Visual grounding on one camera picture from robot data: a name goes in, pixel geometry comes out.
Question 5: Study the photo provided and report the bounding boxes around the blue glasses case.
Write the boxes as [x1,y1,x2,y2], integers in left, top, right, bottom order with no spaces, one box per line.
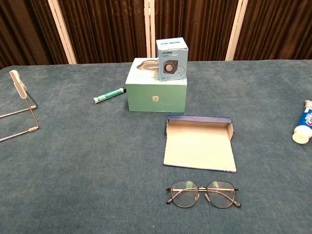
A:
[162,115,237,174]

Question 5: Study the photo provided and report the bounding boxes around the thin-framed eyeglasses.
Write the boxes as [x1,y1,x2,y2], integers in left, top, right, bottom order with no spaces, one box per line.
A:
[166,180,242,209]

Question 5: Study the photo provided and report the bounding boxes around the teal Philips cardboard box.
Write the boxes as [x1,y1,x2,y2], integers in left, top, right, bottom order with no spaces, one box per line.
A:
[125,58,188,114]

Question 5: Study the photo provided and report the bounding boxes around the green white marker pen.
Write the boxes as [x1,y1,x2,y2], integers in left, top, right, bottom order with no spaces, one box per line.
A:
[93,87,127,104]

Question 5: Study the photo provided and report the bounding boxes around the light blue speaker box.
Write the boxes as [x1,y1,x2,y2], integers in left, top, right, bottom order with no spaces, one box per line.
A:
[156,37,189,82]

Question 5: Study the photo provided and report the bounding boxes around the blue felt table cover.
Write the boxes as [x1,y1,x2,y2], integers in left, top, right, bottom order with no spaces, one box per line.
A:
[0,59,312,234]

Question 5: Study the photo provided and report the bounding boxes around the dark brown curtain panel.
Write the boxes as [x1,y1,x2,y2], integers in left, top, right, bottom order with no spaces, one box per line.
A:
[0,0,69,70]
[234,0,312,61]
[57,0,148,65]
[155,0,239,62]

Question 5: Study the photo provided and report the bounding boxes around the blue white toothpaste tube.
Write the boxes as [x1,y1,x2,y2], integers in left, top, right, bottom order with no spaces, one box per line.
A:
[292,99,312,144]

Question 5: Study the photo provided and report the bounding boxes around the white partition frame post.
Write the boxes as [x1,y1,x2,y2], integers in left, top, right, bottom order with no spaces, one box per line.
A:
[144,0,156,65]
[224,0,249,61]
[47,0,78,65]

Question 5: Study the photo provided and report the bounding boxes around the metal wire stand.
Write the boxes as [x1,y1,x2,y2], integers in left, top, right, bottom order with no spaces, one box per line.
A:
[0,70,40,142]

